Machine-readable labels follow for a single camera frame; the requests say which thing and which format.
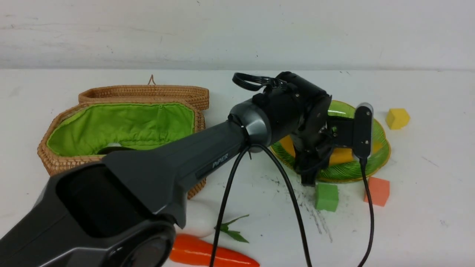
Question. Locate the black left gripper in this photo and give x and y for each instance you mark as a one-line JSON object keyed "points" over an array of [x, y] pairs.
{"points": [[315, 140]]}

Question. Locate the white radish with leaves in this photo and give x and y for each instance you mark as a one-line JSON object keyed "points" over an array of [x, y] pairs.
{"points": [[201, 222]]}

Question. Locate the orange carrot with leaves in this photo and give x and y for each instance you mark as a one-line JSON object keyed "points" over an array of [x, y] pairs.
{"points": [[190, 250]]}

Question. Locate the orange yellow mango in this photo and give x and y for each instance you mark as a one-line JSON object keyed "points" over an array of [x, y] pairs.
{"points": [[287, 145]]}

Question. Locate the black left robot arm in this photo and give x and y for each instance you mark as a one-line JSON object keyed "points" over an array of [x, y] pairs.
{"points": [[122, 210]]}

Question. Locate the green glass plate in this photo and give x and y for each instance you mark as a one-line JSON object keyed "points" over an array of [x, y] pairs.
{"points": [[343, 168]]}

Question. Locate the green foam cube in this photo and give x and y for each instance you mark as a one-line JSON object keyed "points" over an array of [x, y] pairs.
{"points": [[326, 197]]}

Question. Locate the orange foam cube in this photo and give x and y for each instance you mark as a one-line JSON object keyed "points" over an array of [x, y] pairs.
{"points": [[379, 190]]}

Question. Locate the yellow foam block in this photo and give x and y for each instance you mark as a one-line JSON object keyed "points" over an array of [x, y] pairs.
{"points": [[397, 118]]}

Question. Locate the wicker basket lid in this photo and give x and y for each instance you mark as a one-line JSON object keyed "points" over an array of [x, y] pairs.
{"points": [[196, 96]]}

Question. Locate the woven wicker basket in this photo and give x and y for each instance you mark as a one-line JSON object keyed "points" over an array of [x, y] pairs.
{"points": [[81, 134]]}

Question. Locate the left silver black wrist camera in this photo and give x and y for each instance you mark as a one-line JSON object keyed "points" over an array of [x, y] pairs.
{"points": [[362, 131]]}

